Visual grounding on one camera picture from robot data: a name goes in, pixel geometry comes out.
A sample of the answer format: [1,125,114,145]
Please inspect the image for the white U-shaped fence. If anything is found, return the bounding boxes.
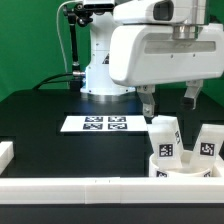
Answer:
[0,141,224,204]

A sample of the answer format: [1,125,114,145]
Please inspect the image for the black cables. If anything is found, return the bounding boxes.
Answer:
[32,72,75,90]

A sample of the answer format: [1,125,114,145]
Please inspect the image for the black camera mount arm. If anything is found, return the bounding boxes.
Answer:
[63,3,93,92]

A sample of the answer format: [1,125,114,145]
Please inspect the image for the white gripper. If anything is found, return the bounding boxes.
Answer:
[109,0,224,117]

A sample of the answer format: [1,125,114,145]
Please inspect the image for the white fiducial marker sheet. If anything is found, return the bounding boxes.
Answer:
[61,115,147,133]

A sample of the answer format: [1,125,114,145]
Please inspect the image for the white cable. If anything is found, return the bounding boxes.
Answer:
[55,0,78,74]

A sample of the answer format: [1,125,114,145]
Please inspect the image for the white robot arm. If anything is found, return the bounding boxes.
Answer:
[84,0,224,117]

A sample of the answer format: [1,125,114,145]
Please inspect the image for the white camera on mount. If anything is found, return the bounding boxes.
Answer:
[83,0,115,10]

